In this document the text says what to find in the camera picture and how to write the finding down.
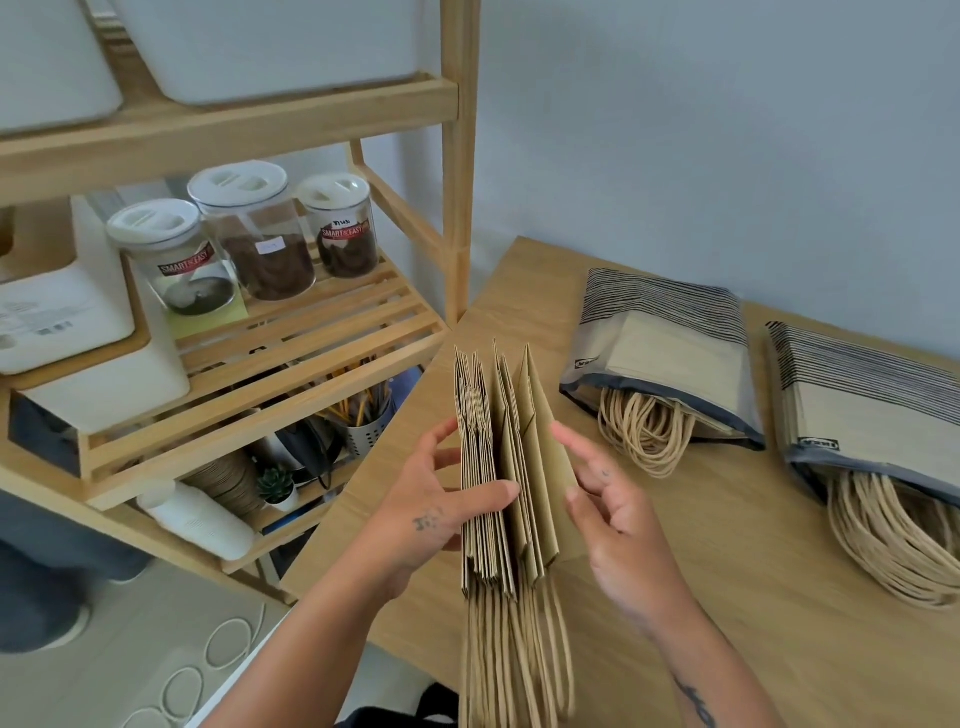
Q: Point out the perforated metal utensil holder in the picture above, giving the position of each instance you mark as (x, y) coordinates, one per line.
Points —
(367, 435)

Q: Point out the person's left thumb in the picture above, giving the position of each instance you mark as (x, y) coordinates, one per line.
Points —
(487, 495)

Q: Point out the person's dark clothing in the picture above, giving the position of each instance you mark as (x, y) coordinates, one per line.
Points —
(405, 709)

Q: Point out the yellow-green sticky note pad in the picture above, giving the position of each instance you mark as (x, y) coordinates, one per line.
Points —
(217, 319)

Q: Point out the person's right thumb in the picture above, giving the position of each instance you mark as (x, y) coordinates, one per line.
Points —
(579, 519)

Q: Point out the person's right forearm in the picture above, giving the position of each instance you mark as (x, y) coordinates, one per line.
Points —
(709, 675)

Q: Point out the white plastic bottle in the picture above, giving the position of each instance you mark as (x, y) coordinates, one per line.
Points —
(199, 521)

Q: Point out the small succulent in white pot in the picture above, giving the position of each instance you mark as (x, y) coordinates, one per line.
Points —
(277, 487)

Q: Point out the clear jar with dark disc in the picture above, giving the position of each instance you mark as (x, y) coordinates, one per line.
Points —
(180, 259)

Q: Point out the person's right hand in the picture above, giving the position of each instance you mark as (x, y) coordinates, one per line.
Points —
(634, 551)

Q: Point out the person's left hand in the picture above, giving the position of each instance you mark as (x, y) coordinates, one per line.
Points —
(412, 517)

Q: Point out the black kitchen utensil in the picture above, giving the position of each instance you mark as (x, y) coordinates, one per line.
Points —
(307, 450)

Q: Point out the white flat packet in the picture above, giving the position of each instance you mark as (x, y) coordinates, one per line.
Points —
(60, 315)

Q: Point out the white box with bamboo lid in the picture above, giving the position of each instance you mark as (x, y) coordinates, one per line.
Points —
(97, 375)

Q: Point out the wooden shelving unit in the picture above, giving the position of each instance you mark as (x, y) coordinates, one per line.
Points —
(225, 127)

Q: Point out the white storage bin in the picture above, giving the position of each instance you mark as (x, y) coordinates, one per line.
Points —
(277, 45)
(45, 67)

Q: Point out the striped pack of paper bags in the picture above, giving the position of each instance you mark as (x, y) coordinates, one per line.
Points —
(667, 345)
(870, 405)

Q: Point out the blue object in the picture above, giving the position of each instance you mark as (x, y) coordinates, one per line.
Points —
(405, 390)

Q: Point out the small clear jar brown contents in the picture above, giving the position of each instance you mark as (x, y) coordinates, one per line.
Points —
(341, 225)

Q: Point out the tall clear jar brown contents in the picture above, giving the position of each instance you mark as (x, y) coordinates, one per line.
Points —
(259, 232)

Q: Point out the person's left forearm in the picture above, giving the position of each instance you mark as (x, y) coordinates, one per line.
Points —
(315, 660)

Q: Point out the stack of brown paper bags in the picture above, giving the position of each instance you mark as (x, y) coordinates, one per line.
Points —
(510, 480)

